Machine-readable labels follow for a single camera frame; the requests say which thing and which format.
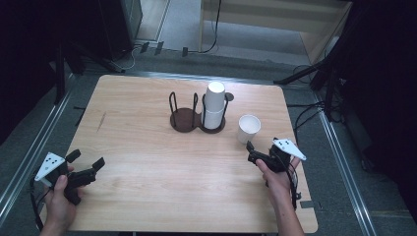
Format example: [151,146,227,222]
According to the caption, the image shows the black tripod stand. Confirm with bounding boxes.
[272,19,348,123]

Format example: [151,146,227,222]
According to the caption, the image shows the light wooden frame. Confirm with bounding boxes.
[198,0,354,65]

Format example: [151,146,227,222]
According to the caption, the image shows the white paper cup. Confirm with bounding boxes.
[236,113,263,146]
[205,81,227,113]
[203,105,226,130]

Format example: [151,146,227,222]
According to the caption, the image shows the left hand-held gripper cable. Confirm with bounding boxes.
[29,176,50,232]

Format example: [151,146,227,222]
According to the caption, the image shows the black hanging cable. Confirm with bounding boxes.
[196,0,223,55]

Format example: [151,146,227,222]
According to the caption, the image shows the person's right hand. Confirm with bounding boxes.
[255,155,303,207]

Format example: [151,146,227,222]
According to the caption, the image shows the metal floor rail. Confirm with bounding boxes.
[0,74,76,228]
[310,88,379,236]
[77,70,285,87]

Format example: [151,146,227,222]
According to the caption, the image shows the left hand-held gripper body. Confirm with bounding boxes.
[33,151,98,207]

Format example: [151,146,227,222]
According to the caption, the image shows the hand-held gripper cable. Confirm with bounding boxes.
[283,162,303,211]
[29,176,50,232]

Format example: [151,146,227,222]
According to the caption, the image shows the person's left hand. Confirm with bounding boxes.
[43,165,87,228]

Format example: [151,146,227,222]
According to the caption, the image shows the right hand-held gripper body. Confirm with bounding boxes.
[247,138,308,174]

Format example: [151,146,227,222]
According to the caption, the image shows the black cabinet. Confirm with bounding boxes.
[96,0,144,61]

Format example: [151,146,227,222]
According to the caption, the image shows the black floor cables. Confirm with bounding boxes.
[286,99,330,143]

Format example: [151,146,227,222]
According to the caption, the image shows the white floor cable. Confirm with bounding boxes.
[109,45,137,73]

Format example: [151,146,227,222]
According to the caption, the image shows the black metal stand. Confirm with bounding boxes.
[54,38,67,105]

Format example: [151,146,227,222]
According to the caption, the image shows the right hand-held gripper cable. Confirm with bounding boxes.
[283,162,303,211]

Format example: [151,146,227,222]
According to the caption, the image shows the dark wire cup holder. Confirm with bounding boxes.
[168,91,235,135]

